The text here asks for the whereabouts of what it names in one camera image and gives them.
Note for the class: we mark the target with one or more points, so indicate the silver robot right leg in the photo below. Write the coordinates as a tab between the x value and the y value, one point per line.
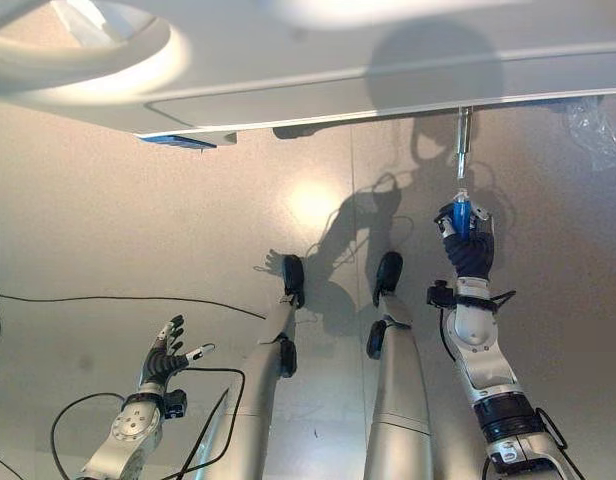
395	380

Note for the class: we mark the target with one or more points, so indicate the clear plastic wrap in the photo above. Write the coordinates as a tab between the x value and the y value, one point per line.
597	130

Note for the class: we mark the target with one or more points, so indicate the silver robot left leg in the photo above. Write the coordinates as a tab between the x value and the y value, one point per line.
268	380

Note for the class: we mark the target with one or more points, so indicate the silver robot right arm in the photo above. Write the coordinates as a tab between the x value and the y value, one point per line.
493	380

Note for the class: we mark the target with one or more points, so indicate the silver robot leg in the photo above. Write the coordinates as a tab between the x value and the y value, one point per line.
268	380
395	380

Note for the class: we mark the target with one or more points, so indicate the blue bed label holder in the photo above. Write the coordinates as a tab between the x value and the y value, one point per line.
175	140

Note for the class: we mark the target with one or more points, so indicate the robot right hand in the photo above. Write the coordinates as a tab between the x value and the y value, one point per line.
472	250

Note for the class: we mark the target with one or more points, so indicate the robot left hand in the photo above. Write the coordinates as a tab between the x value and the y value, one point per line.
160	357

